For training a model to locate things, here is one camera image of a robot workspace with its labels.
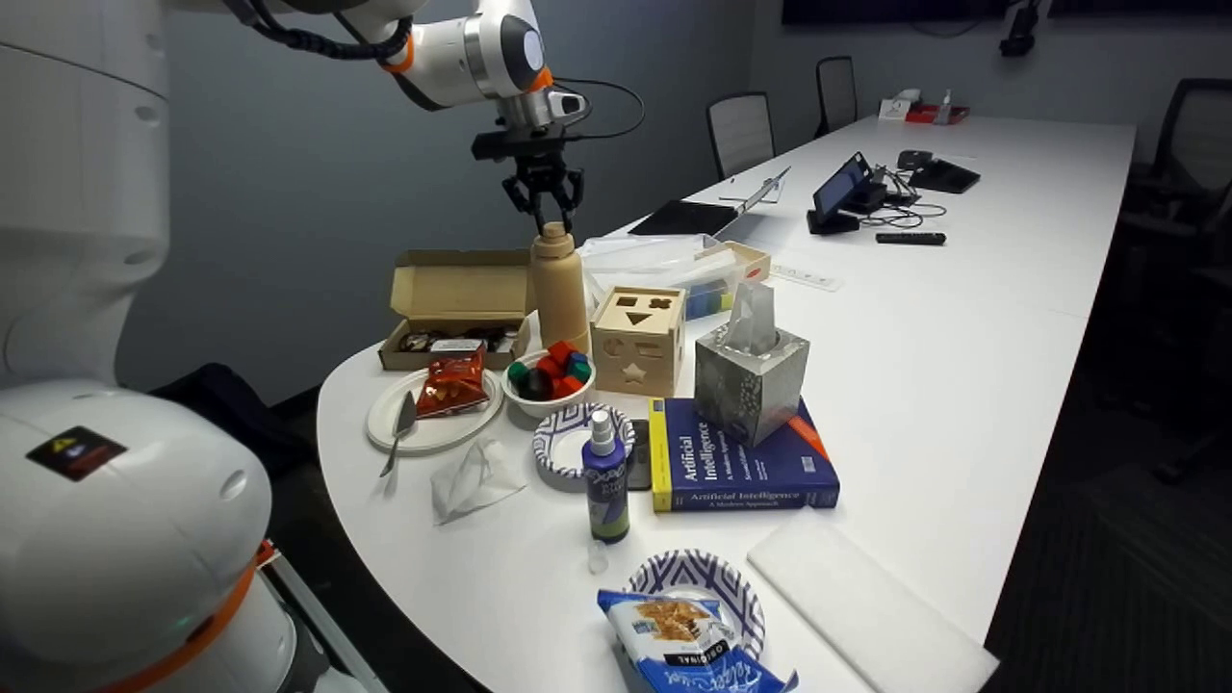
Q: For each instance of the white bowl of coloured blocks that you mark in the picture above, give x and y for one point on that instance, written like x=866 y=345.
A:
x=546 y=380

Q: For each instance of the wooden shape sorter box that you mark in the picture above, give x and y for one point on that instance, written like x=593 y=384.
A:
x=637 y=340

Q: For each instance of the white office chair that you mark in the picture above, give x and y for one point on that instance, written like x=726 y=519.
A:
x=739 y=132

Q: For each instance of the metal knife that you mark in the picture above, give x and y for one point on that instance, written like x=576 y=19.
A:
x=403 y=430

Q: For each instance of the dark office chair far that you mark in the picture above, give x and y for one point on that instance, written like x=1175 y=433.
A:
x=835 y=89

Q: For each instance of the black remote control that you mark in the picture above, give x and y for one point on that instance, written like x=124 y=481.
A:
x=911 y=236

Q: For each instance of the blue spray bottle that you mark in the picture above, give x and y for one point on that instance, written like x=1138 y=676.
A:
x=604 y=481

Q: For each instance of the red and white boxes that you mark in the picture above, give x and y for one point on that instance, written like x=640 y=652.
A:
x=911 y=107

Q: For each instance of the white plate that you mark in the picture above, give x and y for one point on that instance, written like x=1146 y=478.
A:
x=427 y=433

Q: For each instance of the blue and yellow book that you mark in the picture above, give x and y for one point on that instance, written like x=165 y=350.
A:
x=702 y=466

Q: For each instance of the black office chair right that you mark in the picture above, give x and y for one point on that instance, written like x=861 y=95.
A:
x=1175 y=255

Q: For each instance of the blue patterned paper plate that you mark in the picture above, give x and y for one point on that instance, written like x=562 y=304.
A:
x=560 y=443

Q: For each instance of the black pouch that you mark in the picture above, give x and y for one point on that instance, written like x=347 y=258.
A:
x=924 y=171

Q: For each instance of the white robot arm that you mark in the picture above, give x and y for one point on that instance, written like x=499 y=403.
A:
x=131 y=528

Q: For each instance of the open cardboard box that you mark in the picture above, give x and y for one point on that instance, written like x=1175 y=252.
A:
x=458 y=295

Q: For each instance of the red snack packet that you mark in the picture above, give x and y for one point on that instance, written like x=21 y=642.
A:
x=456 y=384

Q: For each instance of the blue chips bag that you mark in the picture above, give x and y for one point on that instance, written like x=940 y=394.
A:
x=678 y=644

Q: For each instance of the clear plastic container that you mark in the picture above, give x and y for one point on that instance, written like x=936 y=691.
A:
x=702 y=266

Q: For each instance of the black flat notebook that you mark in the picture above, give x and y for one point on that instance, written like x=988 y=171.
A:
x=682 y=216

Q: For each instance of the grey tissue box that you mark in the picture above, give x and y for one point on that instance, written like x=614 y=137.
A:
x=747 y=371

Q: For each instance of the clear crumpled plastic wrap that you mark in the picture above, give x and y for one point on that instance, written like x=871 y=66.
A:
x=481 y=476

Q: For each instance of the blue patterned plate near edge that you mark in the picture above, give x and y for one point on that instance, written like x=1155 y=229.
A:
x=707 y=574

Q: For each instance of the beige bottle with lid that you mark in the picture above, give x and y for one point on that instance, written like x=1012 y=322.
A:
x=560 y=289

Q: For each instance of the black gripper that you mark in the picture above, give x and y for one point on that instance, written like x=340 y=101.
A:
x=533 y=132

